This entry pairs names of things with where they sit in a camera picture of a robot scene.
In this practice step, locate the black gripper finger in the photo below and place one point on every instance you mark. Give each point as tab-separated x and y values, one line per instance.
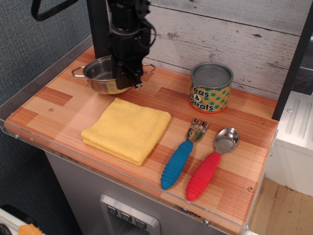
124	78

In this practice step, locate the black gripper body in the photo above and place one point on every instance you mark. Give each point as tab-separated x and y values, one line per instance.
129	51

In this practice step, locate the stainless steel pot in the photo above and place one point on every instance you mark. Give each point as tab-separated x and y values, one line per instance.
99	75

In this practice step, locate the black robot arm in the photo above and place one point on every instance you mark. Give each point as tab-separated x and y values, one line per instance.
128	17

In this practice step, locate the yellow folded cloth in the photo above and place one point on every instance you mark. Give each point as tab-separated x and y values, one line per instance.
127	131

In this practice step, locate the peas and carrots can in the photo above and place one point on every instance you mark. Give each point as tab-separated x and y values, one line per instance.
210	87

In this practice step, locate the clear acrylic table guard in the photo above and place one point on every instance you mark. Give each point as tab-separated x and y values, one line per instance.
52	110

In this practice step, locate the silver dispenser panel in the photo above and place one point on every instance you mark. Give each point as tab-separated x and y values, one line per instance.
122	219

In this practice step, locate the orange and black object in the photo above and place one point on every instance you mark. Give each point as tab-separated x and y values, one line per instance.
15	222

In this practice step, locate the white cabinet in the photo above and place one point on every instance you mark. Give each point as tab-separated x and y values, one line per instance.
290	162

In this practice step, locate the black left vertical post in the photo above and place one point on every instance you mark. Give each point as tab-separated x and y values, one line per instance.
99	25

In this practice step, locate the black vertical post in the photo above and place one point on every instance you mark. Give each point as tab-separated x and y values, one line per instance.
99	25
295	65

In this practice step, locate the blue handled fork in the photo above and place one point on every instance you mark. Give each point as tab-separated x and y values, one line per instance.
176	163

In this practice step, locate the red handled spoon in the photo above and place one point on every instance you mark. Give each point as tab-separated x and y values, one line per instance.
225	141

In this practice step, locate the black right vertical post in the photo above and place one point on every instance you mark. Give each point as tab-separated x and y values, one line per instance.
295	65

